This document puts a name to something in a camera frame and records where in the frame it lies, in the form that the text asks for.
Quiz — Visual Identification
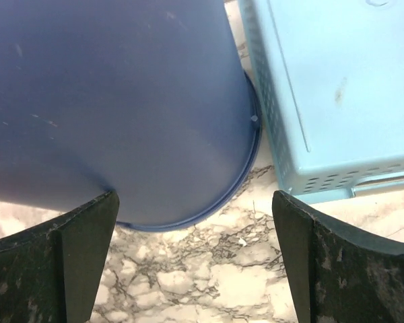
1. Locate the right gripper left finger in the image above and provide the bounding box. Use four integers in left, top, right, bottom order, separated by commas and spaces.
0, 191, 120, 323

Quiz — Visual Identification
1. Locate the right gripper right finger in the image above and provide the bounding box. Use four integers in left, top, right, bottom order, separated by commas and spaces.
272, 190, 404, 323

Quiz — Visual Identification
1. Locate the light blue perforated basket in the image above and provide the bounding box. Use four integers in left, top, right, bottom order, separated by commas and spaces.
238, 0, 404, 204

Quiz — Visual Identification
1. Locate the blue plastic bucket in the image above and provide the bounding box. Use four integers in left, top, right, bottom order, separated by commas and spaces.
0, 1, 261, 231

